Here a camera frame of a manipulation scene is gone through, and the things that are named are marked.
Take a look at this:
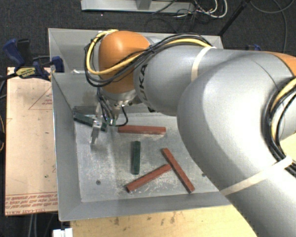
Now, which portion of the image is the dark green flat block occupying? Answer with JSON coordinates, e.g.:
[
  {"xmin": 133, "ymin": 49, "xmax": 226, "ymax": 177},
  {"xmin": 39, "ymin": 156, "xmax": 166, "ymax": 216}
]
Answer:
[
  {"xmin": 73, "ymin": 112, "xmax": 109, "ymax": 132},
  {"xmin": 131, "ymin": 140, "xmax": 142, "ymax": 175}
]

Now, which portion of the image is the grey metal bin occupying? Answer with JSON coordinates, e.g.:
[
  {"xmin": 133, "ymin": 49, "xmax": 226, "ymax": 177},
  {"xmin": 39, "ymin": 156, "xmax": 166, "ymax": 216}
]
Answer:
[{"xmin": 48, "ymin": 28, "xmax": 232, "ymax": 222}]

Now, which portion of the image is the brown cardboard board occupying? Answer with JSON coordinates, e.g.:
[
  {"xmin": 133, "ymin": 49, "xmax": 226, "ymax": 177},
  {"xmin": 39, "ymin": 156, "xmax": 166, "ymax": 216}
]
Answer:
[{"xmin": 4, "ymin": 67, "xmax": 59, "ymax": 217}]

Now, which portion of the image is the red-brown flat block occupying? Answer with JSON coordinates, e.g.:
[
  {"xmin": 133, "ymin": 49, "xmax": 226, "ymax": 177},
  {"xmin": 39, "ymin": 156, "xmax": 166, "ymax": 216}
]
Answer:
[
  {"xmin": 117, "ymin": 125, "xmax": 167, "ymax": 136},
  {"xmin": 161, "ymin": 148, "xmax": 196, "ymax": 194},
  {"xmin": 126, "ymin": 163, "xmax": 173, "ymax": 193}
]

